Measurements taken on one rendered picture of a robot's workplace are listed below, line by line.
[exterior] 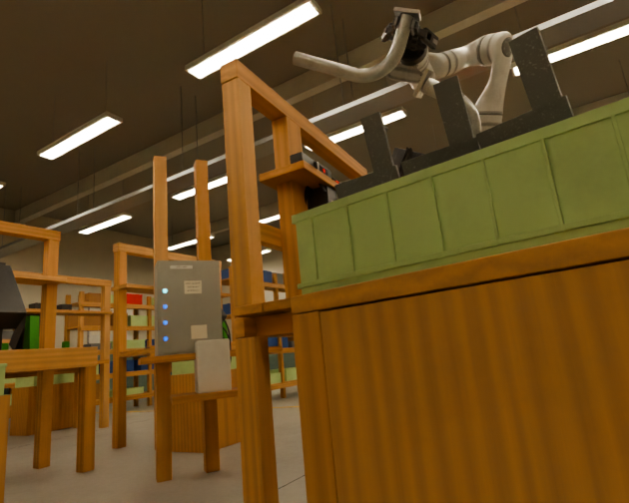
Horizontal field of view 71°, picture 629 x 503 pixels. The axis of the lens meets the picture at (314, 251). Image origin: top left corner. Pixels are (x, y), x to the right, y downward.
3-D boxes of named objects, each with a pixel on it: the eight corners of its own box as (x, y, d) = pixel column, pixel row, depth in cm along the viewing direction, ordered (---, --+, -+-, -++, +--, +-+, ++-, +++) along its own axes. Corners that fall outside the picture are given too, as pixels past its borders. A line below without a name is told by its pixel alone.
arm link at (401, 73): (421, 83, 108) (423, 91, 114) (434, 36, 106) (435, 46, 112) (385, 77, 110) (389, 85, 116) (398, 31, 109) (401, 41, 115)
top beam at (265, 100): (368, 181, 315) (366, 169, 317) (237, 76, 185) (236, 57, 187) (356, 184, 319) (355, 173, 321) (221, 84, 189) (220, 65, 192)
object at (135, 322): (207, 395, 996) (204, 298, 1047) (66, 420, 726) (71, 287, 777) (190, 396, 1023) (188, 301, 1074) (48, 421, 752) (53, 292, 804)
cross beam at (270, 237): (362, 271, 295) (360, 258, 297) (244, 236, 183) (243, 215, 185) (355, 272, 297) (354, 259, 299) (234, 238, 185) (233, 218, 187)
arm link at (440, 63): (393, 67, 126) (428, 57, 132) (408, 93, 126) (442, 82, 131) (406, 50, 120) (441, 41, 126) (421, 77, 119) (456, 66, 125)
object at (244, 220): (385, 315, 292) (367, 181, 315) (252, 303, 164) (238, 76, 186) (373, 317, 296) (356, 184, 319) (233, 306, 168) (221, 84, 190)
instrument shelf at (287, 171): (374, 214, 276) (374, 208, 277) (304, 167, 198) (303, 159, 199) (339, 222, 287) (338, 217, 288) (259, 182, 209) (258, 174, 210)
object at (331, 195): (344, 220, 232) (341, 194, 235) (330, 213, 217) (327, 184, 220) (323, 225, 237) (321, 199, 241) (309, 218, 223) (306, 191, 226)
